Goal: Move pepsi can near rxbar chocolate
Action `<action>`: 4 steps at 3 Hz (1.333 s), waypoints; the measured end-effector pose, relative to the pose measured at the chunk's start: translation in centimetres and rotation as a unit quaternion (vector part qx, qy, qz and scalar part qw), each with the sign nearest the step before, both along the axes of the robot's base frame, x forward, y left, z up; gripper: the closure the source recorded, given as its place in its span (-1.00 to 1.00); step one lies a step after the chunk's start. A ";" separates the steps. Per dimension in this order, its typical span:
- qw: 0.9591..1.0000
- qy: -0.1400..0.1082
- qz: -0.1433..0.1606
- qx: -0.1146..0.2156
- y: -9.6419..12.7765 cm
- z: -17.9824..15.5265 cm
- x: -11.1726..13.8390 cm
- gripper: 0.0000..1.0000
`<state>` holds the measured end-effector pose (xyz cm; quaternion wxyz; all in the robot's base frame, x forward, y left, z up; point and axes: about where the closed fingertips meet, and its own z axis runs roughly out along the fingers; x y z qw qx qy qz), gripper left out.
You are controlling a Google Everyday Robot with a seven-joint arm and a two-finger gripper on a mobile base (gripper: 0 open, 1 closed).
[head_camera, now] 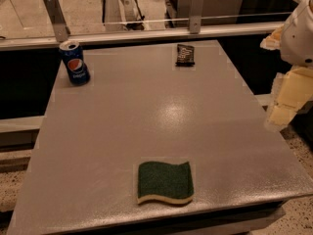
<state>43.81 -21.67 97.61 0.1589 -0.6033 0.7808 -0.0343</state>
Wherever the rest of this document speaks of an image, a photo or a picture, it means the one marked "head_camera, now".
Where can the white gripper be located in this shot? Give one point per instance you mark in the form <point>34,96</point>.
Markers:
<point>298,39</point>

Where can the blue pepsi can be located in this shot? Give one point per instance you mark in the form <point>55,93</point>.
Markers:
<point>72,56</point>

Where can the dark rxbar chocolate bar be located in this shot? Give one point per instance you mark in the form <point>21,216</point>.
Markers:
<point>185,55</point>

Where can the green yellow sponge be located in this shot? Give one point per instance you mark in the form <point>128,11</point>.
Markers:
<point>166,183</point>

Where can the metal rail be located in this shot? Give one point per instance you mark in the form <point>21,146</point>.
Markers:
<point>141,37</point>

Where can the right metal bracket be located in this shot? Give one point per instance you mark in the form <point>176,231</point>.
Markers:
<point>195,16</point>

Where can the metal bracket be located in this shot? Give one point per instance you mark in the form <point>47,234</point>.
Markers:
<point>57,20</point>
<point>195,16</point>

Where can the left metal bracket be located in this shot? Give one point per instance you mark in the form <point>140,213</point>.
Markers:
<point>57,20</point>

